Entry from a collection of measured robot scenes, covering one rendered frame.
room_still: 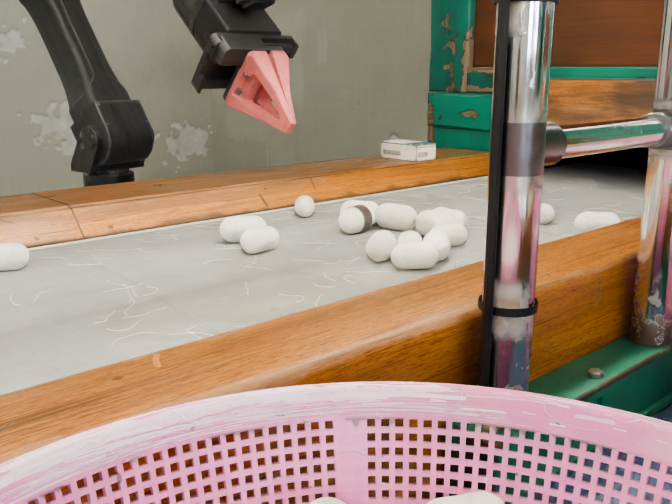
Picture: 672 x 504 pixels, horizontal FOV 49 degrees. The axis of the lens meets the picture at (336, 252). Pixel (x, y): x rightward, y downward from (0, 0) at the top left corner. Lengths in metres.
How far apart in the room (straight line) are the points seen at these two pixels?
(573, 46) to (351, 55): 1.43
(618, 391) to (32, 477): 0.31
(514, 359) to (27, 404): 0.20
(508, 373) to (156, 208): 0.40
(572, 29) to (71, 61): 0.61
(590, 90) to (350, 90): 1.51
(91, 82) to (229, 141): 1.95
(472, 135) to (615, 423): 0.82
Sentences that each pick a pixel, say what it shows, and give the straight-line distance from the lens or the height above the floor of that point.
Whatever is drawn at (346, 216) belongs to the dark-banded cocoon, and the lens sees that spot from 0.59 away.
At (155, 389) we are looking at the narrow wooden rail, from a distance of 0.26.
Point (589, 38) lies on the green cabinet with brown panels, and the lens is 0.96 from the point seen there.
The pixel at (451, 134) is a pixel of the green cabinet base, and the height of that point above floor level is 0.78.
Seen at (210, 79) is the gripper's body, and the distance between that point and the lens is 0.76.
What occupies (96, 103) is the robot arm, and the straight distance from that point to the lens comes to 0.93.
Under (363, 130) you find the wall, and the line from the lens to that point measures 2.30.
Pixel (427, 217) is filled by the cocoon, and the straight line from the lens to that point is 0.59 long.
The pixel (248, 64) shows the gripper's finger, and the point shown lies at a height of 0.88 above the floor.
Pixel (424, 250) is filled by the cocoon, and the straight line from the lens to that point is 0.49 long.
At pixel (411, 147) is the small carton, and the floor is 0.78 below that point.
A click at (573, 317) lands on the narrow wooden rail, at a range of 0.42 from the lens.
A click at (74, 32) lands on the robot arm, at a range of 0.98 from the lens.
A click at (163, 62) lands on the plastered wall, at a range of 2.84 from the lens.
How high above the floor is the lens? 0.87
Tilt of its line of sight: 14 degrees down
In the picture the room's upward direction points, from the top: straight up
